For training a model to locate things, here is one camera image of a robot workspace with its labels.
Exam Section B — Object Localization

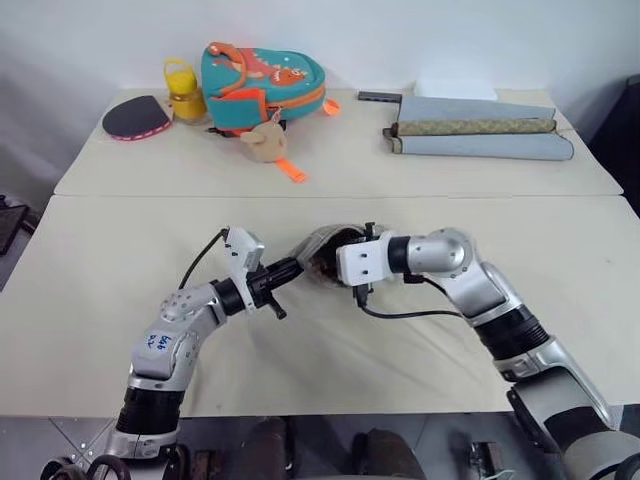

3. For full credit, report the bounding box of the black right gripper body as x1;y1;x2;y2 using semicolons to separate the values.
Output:
329;221;380;309

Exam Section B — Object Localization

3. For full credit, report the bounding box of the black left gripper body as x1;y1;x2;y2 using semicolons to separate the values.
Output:
244;263;289;322

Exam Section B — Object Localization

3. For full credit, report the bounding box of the grey slipper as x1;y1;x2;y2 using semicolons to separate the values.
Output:
291;222;374;290

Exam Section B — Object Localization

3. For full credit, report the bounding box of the beige plush toy pendant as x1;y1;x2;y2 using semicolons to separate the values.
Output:
238;122;289;164

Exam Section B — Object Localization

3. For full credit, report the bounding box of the dark rounded shape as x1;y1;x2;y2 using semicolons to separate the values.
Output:
351;427;417;480
243;416;290;480

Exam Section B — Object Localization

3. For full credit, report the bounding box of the teal dinosaur backpack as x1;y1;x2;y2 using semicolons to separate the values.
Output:
200;41;342;186

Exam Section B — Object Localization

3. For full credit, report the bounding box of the grey rolled mat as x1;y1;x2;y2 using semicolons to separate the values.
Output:
391;133;574;163

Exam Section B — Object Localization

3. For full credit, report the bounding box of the flat black bar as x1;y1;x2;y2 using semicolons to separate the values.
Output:
357;89;403;103

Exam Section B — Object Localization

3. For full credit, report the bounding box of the olive bamboo scroll roll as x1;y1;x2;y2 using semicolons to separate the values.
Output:
382;117;559;140

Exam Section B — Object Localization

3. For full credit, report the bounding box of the black table tennis paddle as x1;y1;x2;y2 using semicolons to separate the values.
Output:
101;94;176;143

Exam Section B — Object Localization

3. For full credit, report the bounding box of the white flat box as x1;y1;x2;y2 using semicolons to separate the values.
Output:
413;74;498;102

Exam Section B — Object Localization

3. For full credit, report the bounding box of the black crate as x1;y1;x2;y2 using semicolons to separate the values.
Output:
0;193;37;258

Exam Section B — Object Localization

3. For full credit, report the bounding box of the black chair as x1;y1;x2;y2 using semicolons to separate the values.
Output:
623;74;640;137

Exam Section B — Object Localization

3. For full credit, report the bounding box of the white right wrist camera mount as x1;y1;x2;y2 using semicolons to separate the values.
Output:
335;230;392;288

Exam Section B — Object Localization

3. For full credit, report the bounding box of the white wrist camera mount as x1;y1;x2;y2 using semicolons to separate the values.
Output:
221;226;267;297
335;230;392;288

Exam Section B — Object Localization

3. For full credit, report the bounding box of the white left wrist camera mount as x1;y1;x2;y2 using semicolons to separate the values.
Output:
221;226;267;297

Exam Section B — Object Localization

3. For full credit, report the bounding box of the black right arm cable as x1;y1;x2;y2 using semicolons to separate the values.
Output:
353;272;474;320

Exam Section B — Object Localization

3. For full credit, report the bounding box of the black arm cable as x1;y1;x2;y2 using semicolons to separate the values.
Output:
353;272;474;320
178;228;229;291

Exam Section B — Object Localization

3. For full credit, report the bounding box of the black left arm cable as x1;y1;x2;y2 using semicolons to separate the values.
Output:
178;228;229;291

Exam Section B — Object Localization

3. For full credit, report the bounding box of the yellow jar with handle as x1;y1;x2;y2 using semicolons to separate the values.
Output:
163;57;208;123

